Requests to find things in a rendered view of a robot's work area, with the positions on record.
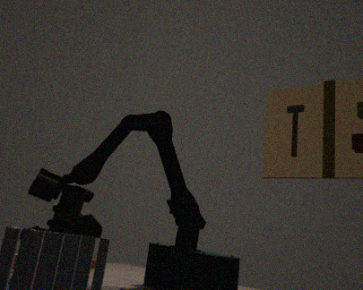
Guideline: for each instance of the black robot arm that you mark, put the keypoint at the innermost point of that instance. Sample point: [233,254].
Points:
[182,204]

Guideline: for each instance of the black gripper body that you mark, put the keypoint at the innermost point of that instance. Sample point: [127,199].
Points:
[68,213]

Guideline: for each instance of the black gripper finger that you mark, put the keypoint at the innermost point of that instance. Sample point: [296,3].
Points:
[70,230]

